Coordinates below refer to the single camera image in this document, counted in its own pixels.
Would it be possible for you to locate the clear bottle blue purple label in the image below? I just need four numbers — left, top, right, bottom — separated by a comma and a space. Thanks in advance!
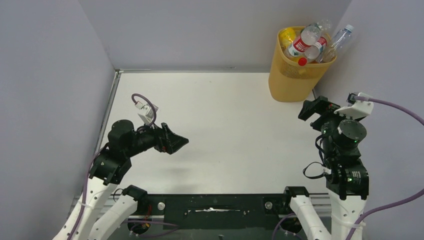
315, 24, 355, 63

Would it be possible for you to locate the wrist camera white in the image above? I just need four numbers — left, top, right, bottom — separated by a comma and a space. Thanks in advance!
333, 92, 374, 121
134, 101, 154, 126

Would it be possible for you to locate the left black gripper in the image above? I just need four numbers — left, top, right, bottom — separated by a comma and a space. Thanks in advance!
125, 117, 189, 158

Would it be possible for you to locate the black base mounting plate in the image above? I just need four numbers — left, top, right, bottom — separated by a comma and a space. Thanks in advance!
133, 193, 293, 230

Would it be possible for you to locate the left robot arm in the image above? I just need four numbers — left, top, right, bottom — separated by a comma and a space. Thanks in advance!
54, 119, 189, 240

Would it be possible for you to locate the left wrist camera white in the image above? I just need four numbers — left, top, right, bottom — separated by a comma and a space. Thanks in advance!
134, 101, 154, 126

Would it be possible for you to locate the yellow juice bottle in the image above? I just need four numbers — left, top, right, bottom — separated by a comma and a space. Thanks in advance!
278, 27, 297, 50

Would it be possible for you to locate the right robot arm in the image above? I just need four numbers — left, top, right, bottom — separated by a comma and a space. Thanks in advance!
281, 96, 374, 240

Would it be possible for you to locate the clear bottle red label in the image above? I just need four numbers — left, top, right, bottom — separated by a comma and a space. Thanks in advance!
284, 22, 322, 62

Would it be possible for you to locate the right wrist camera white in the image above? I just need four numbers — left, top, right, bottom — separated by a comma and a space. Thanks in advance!
333, 92, 374, 121

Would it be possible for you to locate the clear bottle dark green label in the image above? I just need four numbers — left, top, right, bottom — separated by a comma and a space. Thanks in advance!
316, 19, 333, 35

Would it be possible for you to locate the yellow plastic waste bin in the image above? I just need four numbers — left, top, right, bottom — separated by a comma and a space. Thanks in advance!
268, 37, 337, 102

